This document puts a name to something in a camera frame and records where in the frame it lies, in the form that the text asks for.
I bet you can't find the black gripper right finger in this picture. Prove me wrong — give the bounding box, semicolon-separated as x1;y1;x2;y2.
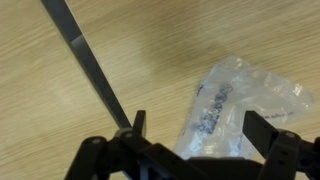
242;110;320;180

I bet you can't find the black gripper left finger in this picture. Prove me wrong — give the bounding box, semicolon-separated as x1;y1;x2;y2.
64;109;158;180

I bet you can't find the small clear plastic bag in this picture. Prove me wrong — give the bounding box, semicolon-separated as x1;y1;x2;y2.
173;55;315;161

